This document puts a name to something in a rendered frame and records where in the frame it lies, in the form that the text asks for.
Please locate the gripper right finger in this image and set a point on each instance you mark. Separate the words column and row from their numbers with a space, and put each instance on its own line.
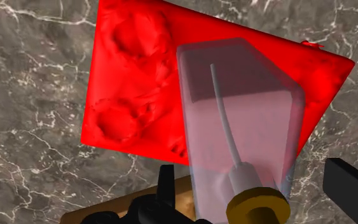
column 349, row 186

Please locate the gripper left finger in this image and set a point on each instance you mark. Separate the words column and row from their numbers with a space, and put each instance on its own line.
column 165, row 186

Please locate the brown wooden board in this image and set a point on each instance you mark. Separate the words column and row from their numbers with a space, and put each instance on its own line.
column 119, row 205

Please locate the clear soap dispenser gold pump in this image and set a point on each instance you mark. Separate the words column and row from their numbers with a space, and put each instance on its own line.
column 259, row 124

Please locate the red lumpy flat slab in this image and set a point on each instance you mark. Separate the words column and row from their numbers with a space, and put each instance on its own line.
column 129, row 77

